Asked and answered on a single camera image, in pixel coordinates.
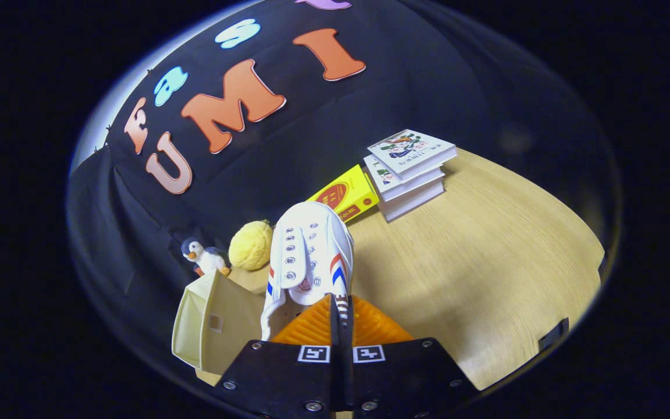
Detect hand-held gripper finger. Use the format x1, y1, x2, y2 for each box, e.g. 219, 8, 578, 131
342, 294, 481, 419
213, 294, 341, 419

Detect white canvas shoe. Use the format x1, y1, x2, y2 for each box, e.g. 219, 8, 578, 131
261, 201, 355, 341

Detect yellow round plush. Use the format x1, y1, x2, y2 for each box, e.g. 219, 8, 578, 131
229, 219, 275, 271

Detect yellow book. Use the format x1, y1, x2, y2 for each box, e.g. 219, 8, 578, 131
306, 164, 380, 223

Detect beige fabric storage box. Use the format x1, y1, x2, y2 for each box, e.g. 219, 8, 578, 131
171, 269, 272, 376

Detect penguin plush toy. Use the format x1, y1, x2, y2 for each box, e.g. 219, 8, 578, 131
181, 237, 232, 277

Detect white book floral cover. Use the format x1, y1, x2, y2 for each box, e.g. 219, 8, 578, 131
367, 129, 458, 182

